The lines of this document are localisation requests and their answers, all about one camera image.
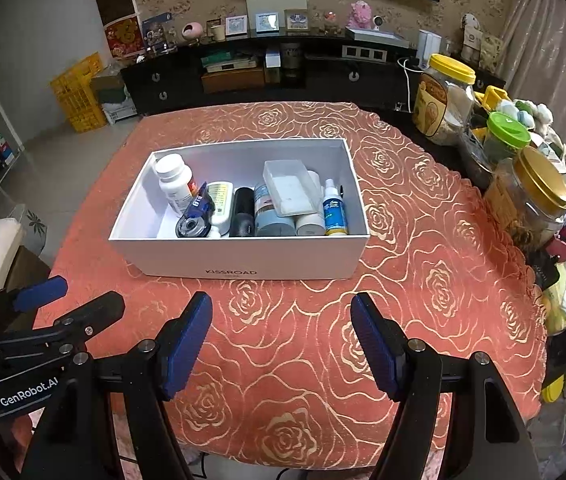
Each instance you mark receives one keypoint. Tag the white spray bottle blue label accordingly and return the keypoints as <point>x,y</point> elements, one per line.
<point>334,215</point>

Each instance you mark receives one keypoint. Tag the red rose-pattern tablecloth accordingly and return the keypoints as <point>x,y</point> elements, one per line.
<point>438,240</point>

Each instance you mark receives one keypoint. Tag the pink plush toy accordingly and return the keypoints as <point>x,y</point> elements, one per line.
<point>359,14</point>

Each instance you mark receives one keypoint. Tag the yellow plastic container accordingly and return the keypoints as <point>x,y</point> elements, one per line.
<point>494,97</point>

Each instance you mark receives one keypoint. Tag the stuffed doll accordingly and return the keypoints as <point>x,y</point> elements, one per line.
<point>471,35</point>

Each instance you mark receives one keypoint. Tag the yellow plastic crate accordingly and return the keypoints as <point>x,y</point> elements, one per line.
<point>78,95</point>

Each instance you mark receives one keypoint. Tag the clear plastic case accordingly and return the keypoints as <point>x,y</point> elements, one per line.
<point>288,187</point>

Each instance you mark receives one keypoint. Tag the printed display box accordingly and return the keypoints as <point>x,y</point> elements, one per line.
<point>158,32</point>

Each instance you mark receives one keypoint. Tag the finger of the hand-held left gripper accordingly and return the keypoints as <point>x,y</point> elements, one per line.
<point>40,292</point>
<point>103,310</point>

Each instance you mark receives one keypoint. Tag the yellow-lid plastic jar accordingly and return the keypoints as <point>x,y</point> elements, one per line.
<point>438,100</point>

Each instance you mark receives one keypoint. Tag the small picture frame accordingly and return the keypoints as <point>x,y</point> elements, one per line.
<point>236,25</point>

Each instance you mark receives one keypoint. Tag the beige curtain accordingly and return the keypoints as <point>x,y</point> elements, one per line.
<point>553,35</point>

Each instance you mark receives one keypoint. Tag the white lotion bottle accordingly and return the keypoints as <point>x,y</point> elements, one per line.
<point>220,200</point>

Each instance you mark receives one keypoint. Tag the cardboard carton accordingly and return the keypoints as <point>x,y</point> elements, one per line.
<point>113,95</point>

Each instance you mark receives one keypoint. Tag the pink round ornament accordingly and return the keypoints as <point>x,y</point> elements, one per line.
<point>193,32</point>

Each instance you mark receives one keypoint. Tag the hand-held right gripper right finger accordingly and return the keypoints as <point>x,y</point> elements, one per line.
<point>375,345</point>

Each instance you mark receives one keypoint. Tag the white pill bottle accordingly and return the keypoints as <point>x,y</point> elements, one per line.
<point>173,180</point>

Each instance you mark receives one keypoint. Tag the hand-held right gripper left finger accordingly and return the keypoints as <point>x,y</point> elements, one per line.
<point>183,345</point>

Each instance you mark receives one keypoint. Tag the blue picture frame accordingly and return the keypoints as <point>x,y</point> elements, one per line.
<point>266,22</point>

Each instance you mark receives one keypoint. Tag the brown wooden box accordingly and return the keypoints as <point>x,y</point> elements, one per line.
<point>233,81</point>

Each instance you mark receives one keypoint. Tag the white security camera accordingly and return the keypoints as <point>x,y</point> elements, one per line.
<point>378,22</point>

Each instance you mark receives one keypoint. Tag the small white box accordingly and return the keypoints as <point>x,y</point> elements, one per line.
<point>273,58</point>

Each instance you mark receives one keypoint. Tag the black tv cabinet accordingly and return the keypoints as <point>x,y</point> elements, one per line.
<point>183,80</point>

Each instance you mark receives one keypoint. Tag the white upright device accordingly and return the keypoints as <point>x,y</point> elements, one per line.
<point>429,49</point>

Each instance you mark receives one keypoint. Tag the green-lid container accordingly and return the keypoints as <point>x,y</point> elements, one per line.
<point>505,132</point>

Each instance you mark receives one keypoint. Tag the yellow round lid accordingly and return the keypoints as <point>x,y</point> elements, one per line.
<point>554,388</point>

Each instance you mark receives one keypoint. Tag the blue grey canister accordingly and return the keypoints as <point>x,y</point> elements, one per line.
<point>268,220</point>

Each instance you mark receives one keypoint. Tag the blue tape dispenser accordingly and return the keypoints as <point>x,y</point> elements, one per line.
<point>193,222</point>

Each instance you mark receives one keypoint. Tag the white cylindrical bottle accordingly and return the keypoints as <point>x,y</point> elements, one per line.
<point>310,225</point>

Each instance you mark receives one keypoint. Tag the brown picture frame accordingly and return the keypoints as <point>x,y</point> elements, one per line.
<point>296,19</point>

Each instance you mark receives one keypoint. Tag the gold-lid glass jar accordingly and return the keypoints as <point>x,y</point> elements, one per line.
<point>528,200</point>

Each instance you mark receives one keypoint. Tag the white cardboard box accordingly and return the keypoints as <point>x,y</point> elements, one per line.
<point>243,260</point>

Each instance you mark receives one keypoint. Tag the grey flat device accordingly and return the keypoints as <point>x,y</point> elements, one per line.
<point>378,36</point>

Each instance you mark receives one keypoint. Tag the grey floral cushion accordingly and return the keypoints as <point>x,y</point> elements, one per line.
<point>30,230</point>

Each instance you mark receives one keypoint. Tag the white green plush pile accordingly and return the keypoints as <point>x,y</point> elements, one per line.
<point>528,110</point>

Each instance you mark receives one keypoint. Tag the red wall decoration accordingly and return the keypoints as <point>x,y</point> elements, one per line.
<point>123,37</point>

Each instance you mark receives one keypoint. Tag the stack of books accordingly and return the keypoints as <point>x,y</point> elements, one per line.
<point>228,61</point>

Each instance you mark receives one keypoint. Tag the large white frame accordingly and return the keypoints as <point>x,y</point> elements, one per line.
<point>275,0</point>

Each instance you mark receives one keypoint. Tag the beige cup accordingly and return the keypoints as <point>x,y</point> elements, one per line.
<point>217,32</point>

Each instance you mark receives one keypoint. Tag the black cylindrical bottle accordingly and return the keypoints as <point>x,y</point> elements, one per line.
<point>242,210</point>

